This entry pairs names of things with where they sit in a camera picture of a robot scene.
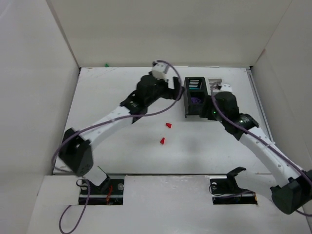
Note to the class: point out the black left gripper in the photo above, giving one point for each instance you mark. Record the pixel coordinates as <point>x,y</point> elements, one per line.
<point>171,90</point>

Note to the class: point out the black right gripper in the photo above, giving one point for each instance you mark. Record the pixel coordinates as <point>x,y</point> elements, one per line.
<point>206,110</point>

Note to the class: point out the purple rectangular lego brick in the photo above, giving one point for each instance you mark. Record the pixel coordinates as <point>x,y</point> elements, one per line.
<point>195,100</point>

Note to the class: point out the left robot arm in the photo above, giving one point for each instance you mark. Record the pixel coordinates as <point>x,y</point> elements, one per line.
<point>77,147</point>

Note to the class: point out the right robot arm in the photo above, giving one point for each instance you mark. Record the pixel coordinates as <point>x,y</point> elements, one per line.
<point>291,186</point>

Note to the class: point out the black slatted container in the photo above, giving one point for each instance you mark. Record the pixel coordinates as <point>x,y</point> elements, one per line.
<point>194,95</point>

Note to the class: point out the white slatted container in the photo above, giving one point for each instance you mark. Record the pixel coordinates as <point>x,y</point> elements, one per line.
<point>214,85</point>

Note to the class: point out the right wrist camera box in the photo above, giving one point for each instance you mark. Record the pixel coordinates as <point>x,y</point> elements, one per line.
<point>226,88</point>

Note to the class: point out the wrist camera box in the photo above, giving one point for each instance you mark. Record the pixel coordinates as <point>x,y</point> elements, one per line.
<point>226,88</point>
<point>159,70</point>

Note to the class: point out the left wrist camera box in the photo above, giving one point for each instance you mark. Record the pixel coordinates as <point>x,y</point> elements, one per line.
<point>159,70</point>

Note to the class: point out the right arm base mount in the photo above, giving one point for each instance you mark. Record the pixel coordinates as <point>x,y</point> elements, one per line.
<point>225,190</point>

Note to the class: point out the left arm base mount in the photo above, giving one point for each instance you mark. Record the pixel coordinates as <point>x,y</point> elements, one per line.
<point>112,195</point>

